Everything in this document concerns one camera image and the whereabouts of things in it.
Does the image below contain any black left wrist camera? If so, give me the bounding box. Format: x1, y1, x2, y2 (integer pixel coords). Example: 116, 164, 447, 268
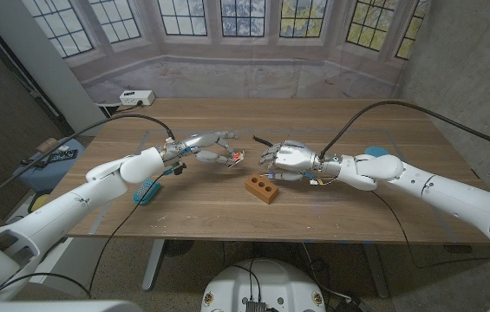
164, 162, 187, 177

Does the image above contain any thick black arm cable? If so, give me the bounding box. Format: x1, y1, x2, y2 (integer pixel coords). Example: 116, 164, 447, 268
318, 100, 490, 159
0, 113, 176, 218

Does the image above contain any grey metal table leg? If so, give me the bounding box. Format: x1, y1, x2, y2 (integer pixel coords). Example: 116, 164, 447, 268
361, 243, 391, 300
141, 239, 167, 292

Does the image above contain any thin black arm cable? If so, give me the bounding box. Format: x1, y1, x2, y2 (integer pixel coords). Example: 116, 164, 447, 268
369, 190, 490, 270
0, 171, 172, 300

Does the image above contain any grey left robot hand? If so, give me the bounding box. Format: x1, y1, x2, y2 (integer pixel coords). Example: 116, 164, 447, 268
157, 131, 240, 168

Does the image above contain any teal handheld calculator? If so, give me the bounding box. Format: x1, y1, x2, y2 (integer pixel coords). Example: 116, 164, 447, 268
132, 179, 162, 206

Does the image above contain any black floor fan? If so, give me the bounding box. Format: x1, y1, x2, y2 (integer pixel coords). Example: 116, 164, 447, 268
164, 239, 196, 257

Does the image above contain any small red white matchbox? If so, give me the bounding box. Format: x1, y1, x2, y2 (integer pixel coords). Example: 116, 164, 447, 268
226, 150, 245, 168

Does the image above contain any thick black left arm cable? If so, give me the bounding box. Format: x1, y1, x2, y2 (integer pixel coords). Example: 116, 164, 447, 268
0, 113, 176, 218

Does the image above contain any white power strip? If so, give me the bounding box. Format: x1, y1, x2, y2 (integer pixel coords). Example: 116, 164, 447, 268
119, 89, 156, 107

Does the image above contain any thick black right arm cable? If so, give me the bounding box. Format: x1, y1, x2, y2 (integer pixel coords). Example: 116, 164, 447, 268
318, 100, 490, 159

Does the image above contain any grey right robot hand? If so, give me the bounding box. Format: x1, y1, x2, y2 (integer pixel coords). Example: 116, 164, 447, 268
258, 140, 342, 183

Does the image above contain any yellow round object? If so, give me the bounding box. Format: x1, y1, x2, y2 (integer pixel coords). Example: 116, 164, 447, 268
27, 193, 50, 214

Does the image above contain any slim black remote control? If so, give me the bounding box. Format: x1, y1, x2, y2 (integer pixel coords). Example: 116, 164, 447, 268
19, 158, 49, 169

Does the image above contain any white robot body edge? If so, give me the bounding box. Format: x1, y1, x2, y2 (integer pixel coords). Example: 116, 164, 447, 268
0, 300, 144, 312

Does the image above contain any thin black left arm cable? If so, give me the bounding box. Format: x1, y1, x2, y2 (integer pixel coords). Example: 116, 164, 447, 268
0, 171, 172, 300

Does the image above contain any printed window backdrop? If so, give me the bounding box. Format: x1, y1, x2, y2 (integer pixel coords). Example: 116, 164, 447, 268
21, 0, 430, 105

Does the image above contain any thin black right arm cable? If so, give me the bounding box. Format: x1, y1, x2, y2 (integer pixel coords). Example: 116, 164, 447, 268
369, 190, 490, 270

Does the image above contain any beige twine roll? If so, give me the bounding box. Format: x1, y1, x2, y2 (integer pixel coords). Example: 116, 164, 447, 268
36, 137, 61, 155

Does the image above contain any blue padded stool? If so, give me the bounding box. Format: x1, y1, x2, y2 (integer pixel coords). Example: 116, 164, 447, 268
12, 136, 86, 194

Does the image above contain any teal round disc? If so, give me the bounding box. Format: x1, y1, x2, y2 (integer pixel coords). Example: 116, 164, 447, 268
364, 146, 391, 158

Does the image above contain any brown wooden block with holes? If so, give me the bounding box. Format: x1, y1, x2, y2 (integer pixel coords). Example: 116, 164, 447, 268
244, 172, 280, 205

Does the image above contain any white robot torso base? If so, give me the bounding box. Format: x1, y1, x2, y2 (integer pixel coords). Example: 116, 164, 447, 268
200, 257, 327, 312

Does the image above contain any black remote control with buttons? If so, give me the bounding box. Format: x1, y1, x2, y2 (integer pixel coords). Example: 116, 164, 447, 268
47, 148, 79, 164

